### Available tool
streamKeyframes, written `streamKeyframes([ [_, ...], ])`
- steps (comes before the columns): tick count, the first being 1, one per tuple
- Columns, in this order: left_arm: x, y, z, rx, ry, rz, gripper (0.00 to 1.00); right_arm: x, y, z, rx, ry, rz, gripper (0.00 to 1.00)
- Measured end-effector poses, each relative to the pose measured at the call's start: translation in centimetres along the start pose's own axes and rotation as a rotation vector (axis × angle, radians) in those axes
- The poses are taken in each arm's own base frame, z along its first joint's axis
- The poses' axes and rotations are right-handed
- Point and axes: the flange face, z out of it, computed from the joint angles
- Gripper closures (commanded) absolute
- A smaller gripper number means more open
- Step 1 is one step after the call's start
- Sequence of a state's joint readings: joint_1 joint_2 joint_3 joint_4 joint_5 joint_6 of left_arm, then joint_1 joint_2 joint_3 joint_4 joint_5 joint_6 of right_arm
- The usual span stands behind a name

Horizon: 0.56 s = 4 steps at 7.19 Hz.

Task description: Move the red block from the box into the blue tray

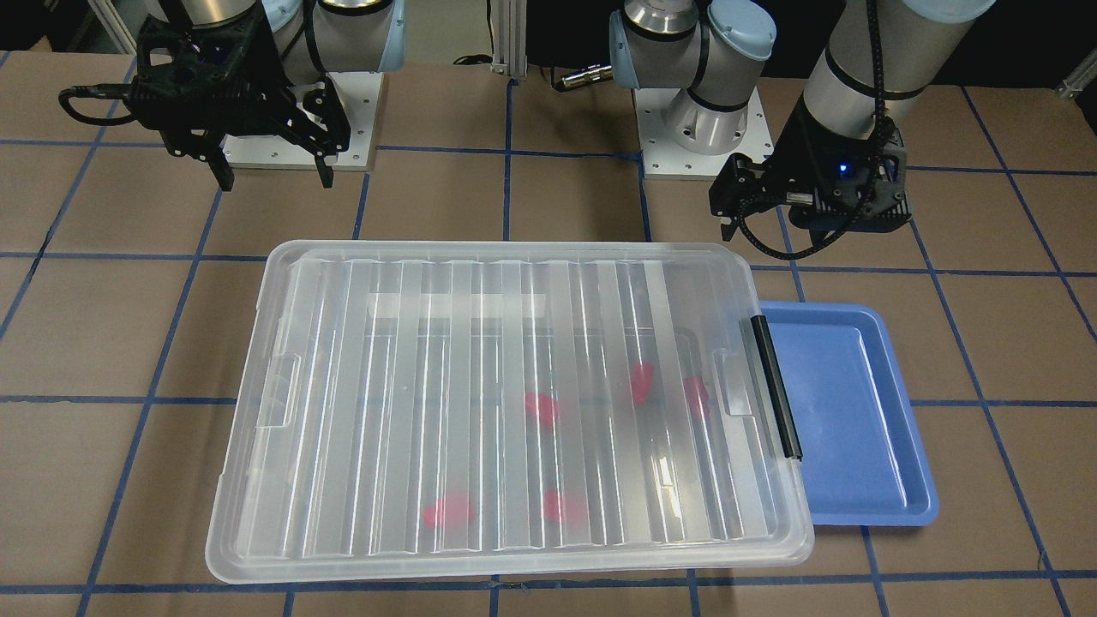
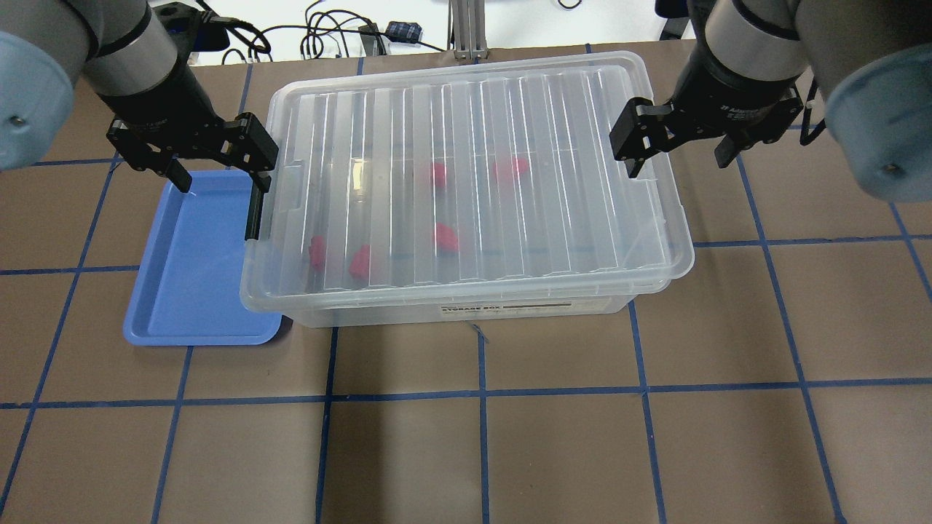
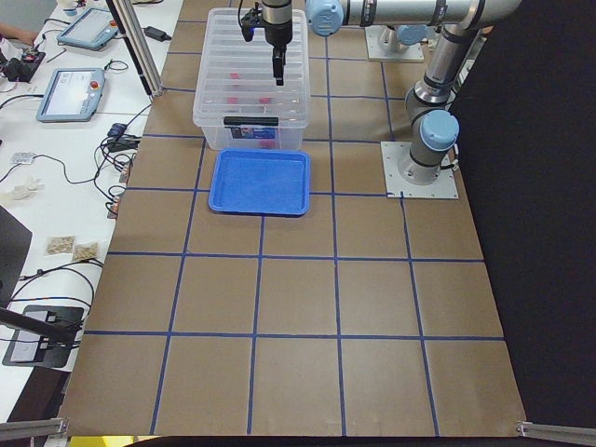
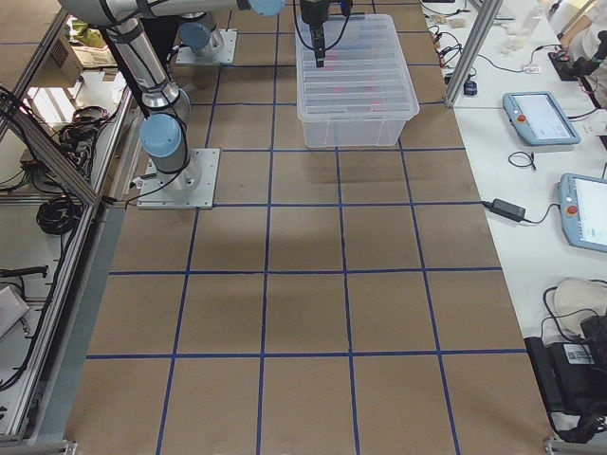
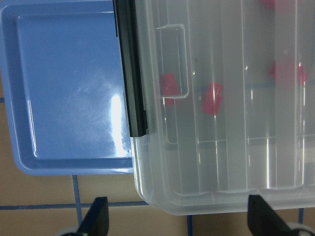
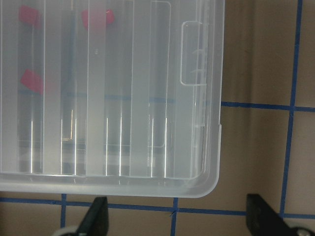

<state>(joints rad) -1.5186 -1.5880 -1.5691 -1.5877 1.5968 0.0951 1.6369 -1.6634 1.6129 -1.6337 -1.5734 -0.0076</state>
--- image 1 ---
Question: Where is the aluminium frame post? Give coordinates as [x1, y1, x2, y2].
[489, 1, 528, 81]

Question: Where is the black box latch handle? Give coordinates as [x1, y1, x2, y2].
[751, 314, 803, 461]

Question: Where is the blue plastic tray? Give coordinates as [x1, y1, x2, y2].
[764, 301, 939, 527]

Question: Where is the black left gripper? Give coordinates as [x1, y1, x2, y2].
[709, 101, 911, 242]

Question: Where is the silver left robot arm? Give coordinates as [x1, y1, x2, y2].
[608, 1, 991, 261]

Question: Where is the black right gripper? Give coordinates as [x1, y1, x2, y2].
[124, 15, 351, 192]

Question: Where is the clear plastic box lid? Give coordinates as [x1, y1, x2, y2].
[205, 242, 815, 584]

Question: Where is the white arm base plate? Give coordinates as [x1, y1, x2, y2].
[220, 72, 384, 171]
[633, 87, 773, 181]

